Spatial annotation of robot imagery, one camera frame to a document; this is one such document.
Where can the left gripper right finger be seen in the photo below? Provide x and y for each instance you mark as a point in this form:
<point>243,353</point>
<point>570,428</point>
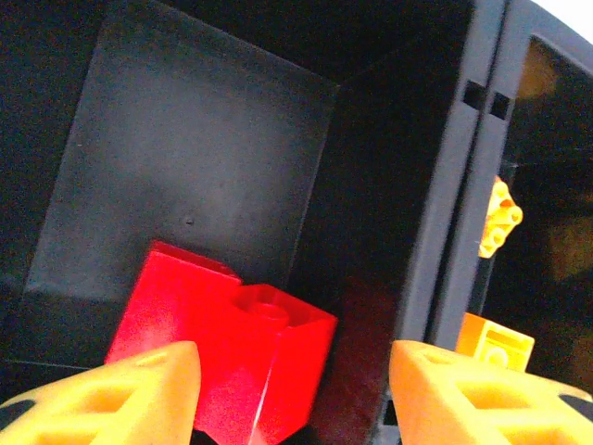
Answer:
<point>463,408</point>

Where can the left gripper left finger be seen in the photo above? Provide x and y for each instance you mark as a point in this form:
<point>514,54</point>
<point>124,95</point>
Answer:
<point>92,408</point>

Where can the red lego brick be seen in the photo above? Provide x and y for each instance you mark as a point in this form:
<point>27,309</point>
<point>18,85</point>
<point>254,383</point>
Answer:
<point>171,296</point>
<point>278,371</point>

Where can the yellow lego brick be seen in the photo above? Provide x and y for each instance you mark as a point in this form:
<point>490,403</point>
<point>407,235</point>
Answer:
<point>498,218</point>
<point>500,345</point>

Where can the black plastic bin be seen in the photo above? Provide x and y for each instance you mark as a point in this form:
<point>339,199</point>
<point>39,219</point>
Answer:
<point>556,287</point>
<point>185,162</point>

